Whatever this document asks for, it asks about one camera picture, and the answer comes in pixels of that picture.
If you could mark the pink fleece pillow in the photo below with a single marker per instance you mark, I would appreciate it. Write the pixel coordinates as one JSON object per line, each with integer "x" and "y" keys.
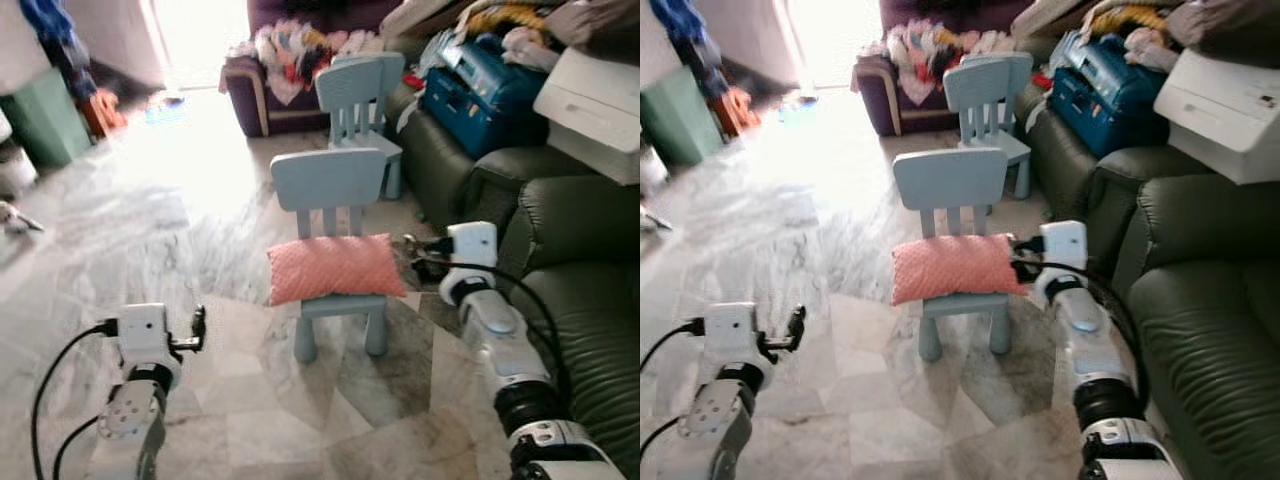
{"x": 950, "y": 268}
{"x": 335, "y": 268}

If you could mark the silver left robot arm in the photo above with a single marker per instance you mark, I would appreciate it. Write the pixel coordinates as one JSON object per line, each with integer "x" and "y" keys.
{"x": 130, "y": 425}
{"x": 715, "y": 420}

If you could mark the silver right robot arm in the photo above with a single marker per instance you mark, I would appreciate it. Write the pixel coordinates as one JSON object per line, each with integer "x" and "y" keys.
{"x": 505, "y": 345}
{"x": 1090, "y": 340}

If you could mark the dark green leather sofa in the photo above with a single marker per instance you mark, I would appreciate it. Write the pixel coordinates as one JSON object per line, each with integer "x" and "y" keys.
{"x": 580, "y": 300}
{"x": 1210, "y": 320}

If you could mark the purple sofa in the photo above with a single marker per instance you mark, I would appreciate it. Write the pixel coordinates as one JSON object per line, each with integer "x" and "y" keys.
{"x": 245, "y": 95}
{"x": 872, "y": 95}

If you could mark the light blue child chair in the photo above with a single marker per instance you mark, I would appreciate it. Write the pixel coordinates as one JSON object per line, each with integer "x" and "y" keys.
{"x": 950, "y": 178}
{"x": 355, "y": 85}
{"x": 328, "y": 178}
{"x": 985, "y": 85}

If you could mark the blue hard case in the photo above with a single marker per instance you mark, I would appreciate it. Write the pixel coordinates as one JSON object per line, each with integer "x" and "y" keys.
{"x": 1100, "y": 100}
{"x": 475, "y": 100}

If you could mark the white floor object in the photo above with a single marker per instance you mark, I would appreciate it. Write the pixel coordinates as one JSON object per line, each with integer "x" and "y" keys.
{"x": 653, "y": 218}
{"x": 18, "y": 218}

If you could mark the pile of pastel clothes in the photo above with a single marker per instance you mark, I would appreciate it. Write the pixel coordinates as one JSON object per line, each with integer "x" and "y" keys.
{"x": 290, "y": 55}
{"x": 920, "y": 55}

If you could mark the orange cloth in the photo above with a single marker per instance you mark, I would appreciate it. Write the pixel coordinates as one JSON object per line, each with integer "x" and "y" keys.
{"x": 105, "y": 112}
{"x": 738, "y": 110}

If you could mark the green plastic bin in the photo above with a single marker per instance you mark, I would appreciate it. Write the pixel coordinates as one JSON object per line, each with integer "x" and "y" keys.
{"x": 680, "y": 120}
{"x": 45, "y": 120}

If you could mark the grey cart with white baskets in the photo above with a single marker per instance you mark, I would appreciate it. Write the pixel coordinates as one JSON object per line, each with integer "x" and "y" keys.
{"x": 15, "y": 165}

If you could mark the heap of mixed laundry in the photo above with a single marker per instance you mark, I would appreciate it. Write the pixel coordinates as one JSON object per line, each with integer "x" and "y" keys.
{"x": 530, "y": 25}
{"x": 1150, "y": 25}

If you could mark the blue hanging clothes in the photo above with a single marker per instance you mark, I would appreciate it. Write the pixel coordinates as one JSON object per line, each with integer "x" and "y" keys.
{"x": 55, "y": 35}
{"x": 690, "y": 35}

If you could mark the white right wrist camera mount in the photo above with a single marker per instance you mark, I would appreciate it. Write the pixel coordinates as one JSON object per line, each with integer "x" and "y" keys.
{"x": 472, "y": 247}
{"x": 1065, "y": 245}

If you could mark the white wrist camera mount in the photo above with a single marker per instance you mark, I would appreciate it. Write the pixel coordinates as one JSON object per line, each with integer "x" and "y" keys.
{"x": 728, "y": 332}
{"x": 1065, "y": 245}
{"x": 142, "y": 332}
{"x": 472, "y": 247}

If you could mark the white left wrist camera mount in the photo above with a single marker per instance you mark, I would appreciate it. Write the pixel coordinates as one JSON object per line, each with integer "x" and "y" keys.
{"x": 728, "y": 332}
{"x": 142, "y": 332}

